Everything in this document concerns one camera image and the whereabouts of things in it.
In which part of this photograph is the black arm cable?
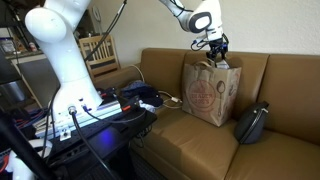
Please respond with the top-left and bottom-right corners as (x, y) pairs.
(83, 0), (128, 63)

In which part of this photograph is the thin black base cable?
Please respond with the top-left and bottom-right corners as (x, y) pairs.
(82, 105), (148, 125)

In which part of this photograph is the black mounting table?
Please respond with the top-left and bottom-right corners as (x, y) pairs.
(43, 106), (158, 168)

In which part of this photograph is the black base connector cable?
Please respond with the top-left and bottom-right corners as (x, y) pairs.
(67, 105), (118, 180)

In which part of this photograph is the brown leather sofa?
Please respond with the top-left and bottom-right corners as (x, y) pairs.
(93, 47), (320, 180)

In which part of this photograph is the grey desk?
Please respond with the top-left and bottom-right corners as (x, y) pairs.
(4, 49), (61, 108)

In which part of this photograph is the red wire bundle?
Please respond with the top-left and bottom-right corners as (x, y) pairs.
(14, 109), (46, 129)

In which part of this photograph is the thick white power cable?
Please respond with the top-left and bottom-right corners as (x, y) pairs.
(128, 63), (146, 84)

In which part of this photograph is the red black clamp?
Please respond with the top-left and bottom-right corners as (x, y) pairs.
(98, 88), (118, 101)
(121, 96), (141, 113)

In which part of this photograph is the silver bin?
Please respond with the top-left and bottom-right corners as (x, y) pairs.
(0, 79), (27, 103)

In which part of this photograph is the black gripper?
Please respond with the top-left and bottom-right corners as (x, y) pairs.
(205, 34), (230, 64)

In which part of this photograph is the white plastic stand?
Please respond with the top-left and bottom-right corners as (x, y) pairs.
(6, 139), (54, 180)

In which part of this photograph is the brown paper grocery bag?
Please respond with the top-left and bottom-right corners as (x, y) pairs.
(181, 58), (242, 128)

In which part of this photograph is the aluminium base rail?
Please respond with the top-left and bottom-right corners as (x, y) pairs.
(34, 99), (123, 140)

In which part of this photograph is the blue denim garment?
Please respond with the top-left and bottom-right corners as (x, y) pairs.
(120, 80), (153, 99)

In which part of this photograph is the black fabric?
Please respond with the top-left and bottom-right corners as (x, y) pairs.
(138, 87), (164, 108)

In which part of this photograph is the small white grey cloth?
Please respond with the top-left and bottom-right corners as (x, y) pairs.
(139, 99), (157, 114)

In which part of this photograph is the black oval zip case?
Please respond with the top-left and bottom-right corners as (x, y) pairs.
(233, 101), (270, 145)

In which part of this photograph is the wooden chair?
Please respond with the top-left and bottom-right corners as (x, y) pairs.
(78, 33), (122, 81)

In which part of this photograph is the thin white charger cable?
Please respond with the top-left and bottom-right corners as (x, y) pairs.
(158, 90), (184, 110)

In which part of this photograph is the black tripod pole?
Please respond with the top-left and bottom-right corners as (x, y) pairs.
(0, 111), (51, 180)

